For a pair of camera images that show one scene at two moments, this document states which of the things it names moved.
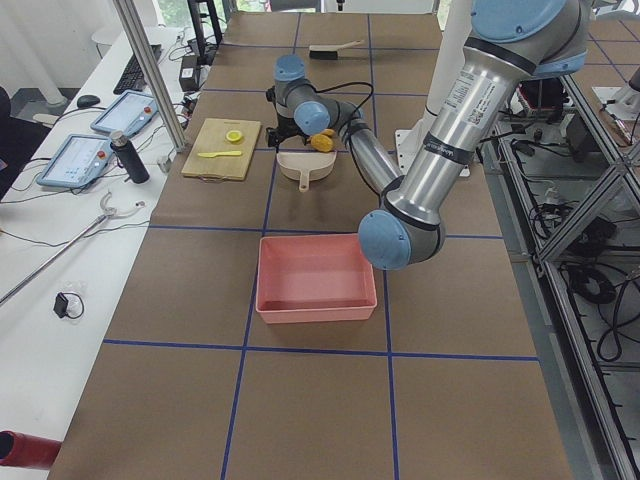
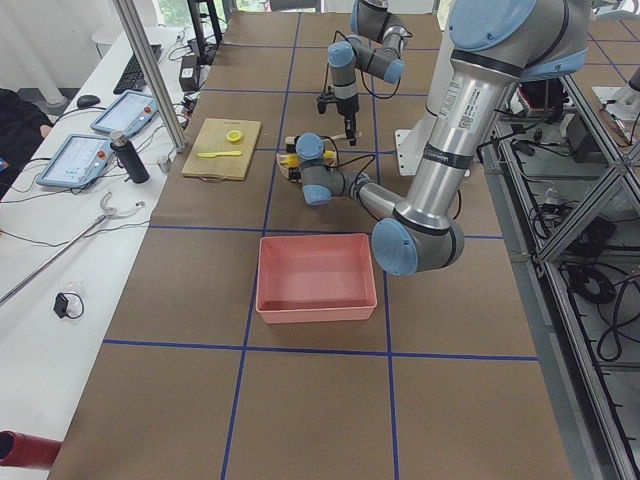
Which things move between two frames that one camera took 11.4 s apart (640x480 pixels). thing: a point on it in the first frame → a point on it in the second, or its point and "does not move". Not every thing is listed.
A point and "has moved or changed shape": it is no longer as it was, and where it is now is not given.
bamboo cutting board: [223, 149] does not move
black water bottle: [128, 157] does not move
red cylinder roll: [21, 450] does not move
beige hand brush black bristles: [329, 52] has moved or changed shape
